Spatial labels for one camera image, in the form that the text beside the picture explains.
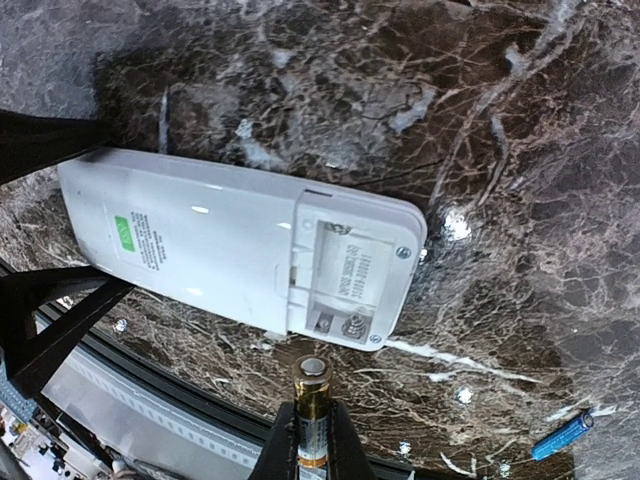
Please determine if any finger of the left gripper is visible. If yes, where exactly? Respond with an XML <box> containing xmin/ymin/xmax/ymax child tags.
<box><xmin>0</xmin><ymin>264</ymin><xmax>134</xmax><ymax>401</ymax></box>
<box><xmin>0</xmin><ymin>109</ymin><xmax>111</xmax><ymax>184</ymax></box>

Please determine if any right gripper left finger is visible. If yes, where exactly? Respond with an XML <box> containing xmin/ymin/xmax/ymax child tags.
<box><xmin>249</xmin><ymin>402</ymin><xmax>298</xmax><ymax>480</ymax></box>

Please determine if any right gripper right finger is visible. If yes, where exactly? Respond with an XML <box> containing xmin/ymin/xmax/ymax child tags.
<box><xmin>327</xmin><ymin>400</ymin><xmax>375</xmax><ymax>480</ymax></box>

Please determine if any gold black battery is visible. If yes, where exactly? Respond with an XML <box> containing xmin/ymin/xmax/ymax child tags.
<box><xmin>293</xmin><ymin>355</ymin><xmax>332</xmax><ymax>468</ymax></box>

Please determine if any white remote control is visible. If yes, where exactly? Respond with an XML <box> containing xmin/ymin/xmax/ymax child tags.
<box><xmin>57</xmin><ymin>148</ymin><xmax>428</xmax><ymax>351</ymax></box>

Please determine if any blue battery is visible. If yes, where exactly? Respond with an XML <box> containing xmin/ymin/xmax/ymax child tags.
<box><xmin>531</xmin><ymin>410</ymin><xmax>594</xmax><ymax>461</ymax></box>

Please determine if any black front rail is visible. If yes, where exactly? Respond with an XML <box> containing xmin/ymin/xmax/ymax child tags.
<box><xmin>0</xmin><ymin>259</ymin><xmax>416</xmax><ymax>480</ymax></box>

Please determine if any small circuit board with wires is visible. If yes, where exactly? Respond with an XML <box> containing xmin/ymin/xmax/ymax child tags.
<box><xmin>1</xmin><ymin>382</ymin><xmax>65</xmax><ymax>469</ymax></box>

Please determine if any white slotted cable duct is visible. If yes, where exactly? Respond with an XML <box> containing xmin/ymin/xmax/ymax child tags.
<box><xmin>42</xmin><ymin>348</ymin><xmax>261</xmax><ymax>479</ymax></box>

